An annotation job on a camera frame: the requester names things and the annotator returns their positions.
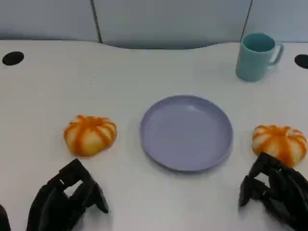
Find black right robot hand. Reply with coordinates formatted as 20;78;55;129
238;152;308;231

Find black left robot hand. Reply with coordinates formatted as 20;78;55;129
26;158;109;231

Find orange white toy bread roll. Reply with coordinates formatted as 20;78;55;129
64;115;118;157
252;124;308;168

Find lilac plate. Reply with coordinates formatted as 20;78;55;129
140;95;234;173

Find pale green mug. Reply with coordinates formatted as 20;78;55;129
235;33;285;82

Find grey partition panel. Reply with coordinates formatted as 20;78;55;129
92;0;253;50
240;0;308;44
0;0;102;44

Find black table cable hole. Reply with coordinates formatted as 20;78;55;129
294;54;308;70
1;51;25;66

